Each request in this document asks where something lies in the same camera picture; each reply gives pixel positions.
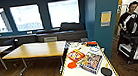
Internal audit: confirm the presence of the grey wall vent panel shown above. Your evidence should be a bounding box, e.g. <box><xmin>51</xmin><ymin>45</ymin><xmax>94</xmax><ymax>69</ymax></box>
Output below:
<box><xmin>43</xmin><ymin>35</ymin><xmax>59</xmax><ymax>44</ymax></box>

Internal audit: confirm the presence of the small grey box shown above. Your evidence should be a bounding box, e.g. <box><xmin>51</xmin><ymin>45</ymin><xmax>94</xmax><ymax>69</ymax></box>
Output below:
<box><xmin>79</xmin><ymin>37</ymin><xmax>90</xmax><ymax>45</ymax></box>

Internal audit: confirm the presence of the yellow wall sign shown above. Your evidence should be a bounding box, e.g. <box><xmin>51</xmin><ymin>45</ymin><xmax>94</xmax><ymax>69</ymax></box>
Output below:
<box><xmin>98</xmin><ymin>10</ymin><xmax>114</xmax><ymax>28</ymax></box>

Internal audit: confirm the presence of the person in dark shirt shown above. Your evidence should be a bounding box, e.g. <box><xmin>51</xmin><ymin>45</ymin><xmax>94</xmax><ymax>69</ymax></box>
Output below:
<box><xmin>114</xmin><ymin>0</ymin><xmax>138</xmax><ymax>37</ymax></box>

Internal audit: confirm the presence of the clear plastic container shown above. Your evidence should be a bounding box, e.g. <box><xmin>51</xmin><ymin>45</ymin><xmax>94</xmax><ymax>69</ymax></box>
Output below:
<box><xmin>68</xmin><ymin>42</ymin><xmax>83</xmax><ymax>51</ymax></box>

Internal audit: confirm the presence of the dark window bench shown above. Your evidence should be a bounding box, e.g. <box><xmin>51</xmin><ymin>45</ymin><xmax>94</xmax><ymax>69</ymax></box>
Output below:
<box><xmin>0</xmin><ymin>24</ymin><xmax>88</xmax><ymax>52</ymax></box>

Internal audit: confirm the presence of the flat red object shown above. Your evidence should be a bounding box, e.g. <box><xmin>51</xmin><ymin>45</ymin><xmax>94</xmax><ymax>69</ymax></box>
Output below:
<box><xmin>86</xmin><ymin>40</ymin><xmax>99</xmax><ymax>48</ymax></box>

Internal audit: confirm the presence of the white blue-rimmed bowl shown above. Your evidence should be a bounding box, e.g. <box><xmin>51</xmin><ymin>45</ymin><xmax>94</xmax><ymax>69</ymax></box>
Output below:
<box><xmin>88</xmin><ymin>45</ymin><xmax>101</xmax><ymax>55</ymax></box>

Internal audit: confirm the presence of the dark padded backrest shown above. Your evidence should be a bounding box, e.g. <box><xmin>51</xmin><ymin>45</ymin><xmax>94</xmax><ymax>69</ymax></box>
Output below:
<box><xmin>59</xmin><ymin>19</ymin><xmax>86</xmax><ymax>34</ymax></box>

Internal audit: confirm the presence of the colourful board game box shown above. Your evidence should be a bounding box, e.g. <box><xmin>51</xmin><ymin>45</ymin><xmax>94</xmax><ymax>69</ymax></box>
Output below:
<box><xmin>77</xmin><ymin>50</ymin><xmax>105</xmax><ymax>76</ymax></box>

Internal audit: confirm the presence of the light brown door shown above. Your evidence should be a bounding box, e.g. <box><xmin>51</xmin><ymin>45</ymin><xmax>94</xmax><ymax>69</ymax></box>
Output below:
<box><xmin>110</xmin><ymin>0</ymin><xmax>128</xmax><ymax>38</ymax></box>

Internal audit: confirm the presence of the flat orange disc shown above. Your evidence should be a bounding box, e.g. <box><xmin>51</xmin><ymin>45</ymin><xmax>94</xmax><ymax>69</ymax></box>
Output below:
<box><xmin>66</xmin><ymin>60</ymin><xmax>80</xmax><ymax>70</ymax></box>

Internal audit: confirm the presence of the red yellow game box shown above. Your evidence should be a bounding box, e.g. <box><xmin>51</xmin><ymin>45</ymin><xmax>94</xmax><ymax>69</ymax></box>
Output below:
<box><xmin>64</xmin><ymin>47</ymin><xmax>88</xmax><ymax>63</ymax></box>

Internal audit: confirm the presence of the dark office chair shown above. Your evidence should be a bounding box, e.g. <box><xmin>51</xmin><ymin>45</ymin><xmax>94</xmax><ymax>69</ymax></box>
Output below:
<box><xmin>2</xmin><ymin>37</ymin><xmax>21</xmax><ymax>51</ymax></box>

